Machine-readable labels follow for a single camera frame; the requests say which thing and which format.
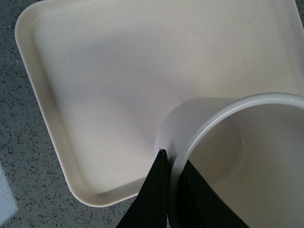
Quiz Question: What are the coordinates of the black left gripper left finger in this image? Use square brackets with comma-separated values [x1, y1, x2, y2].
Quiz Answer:
[117, 149, 169, 228]

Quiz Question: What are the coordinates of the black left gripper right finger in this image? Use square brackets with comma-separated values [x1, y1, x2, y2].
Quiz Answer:
[180, 161, 248, 228]

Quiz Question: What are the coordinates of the white smiley mug black handle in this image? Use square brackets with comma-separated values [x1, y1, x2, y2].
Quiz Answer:
[154, 93, 304, 228]

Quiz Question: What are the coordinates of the beige rectangular plastic tray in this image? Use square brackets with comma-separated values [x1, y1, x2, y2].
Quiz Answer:
[15, 0, 304, 208]

